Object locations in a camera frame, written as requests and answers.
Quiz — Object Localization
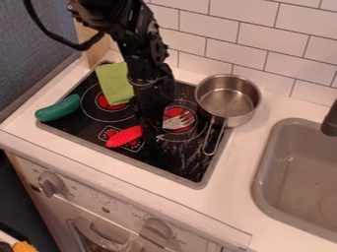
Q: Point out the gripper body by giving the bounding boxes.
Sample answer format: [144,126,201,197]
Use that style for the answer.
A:
[127,64,178,146]

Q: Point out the green cloth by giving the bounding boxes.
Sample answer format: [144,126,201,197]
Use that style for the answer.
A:
[93,61,136,106]

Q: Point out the toy stove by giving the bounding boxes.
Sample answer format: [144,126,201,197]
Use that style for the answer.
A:
[35,60,235,191]

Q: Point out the silver pot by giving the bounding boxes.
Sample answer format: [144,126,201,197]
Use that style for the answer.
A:
[193,73,264,158]

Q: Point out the green toy cucumber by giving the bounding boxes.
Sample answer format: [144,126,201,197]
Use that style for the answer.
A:
[34,94,84,123]

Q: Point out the toy sink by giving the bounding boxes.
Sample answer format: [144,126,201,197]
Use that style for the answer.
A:
[249,117,337,244]

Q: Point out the black cable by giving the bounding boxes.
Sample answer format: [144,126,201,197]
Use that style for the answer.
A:
[22,0,107,52]

